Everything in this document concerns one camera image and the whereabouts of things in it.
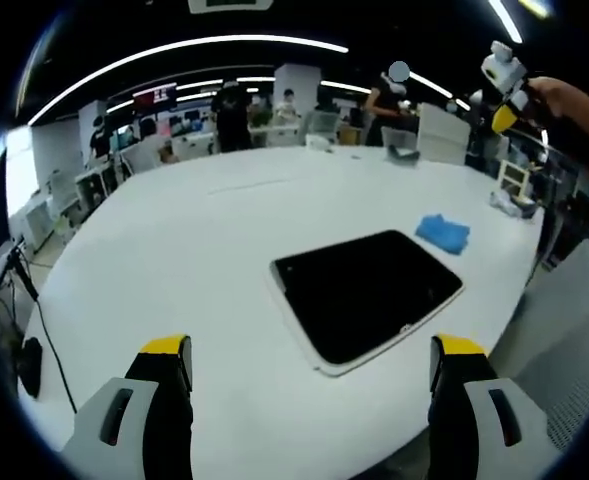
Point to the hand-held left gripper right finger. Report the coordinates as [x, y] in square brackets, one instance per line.
[494, 410]

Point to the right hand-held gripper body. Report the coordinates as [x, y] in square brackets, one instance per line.
[505, 70]

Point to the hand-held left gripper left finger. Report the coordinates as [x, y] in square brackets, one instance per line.
[124, 410]

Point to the blue cleaning cloth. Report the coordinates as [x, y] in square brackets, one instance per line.
[442, 233]

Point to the black tablet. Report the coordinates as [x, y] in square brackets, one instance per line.
[369, 295]

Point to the person's right hand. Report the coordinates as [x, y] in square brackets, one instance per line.
[554, 97]

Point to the small white framed box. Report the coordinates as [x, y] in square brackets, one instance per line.
[514, 179]

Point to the white storage box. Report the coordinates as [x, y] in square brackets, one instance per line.
[443, 132]

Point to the crumpled white plastic bag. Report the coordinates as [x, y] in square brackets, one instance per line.
[508, 204]

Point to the grey mesh office chair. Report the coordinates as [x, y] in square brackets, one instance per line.
[561, 350]

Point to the black round floor object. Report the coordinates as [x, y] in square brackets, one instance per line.
[31, 367]

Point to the clear plastic container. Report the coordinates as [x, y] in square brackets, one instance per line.
[400, 145]

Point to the black tripod stand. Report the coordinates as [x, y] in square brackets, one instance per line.
[21, 272]

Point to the white device on table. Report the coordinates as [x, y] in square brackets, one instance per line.
[319, 142]

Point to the wall display screen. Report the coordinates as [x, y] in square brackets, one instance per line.
[155, 95]

